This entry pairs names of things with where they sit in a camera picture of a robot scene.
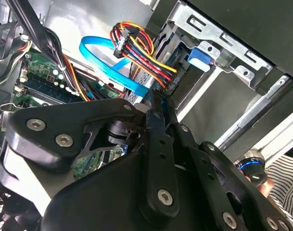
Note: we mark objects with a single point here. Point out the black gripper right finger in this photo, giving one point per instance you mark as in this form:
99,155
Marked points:
204,163

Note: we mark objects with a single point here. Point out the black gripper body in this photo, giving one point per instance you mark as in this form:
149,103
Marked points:
100,197

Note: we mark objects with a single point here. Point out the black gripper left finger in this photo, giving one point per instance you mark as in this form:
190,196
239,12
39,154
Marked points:
64,115

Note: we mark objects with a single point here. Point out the hard disk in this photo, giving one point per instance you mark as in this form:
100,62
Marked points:
199,56

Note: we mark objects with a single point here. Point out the person's hand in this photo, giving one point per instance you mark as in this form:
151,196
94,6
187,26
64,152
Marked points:
266,188

